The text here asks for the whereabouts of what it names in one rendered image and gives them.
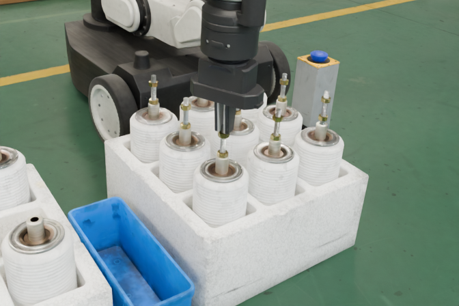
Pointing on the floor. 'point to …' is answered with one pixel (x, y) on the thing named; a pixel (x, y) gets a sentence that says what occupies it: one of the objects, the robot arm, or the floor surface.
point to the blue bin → (130, 256)
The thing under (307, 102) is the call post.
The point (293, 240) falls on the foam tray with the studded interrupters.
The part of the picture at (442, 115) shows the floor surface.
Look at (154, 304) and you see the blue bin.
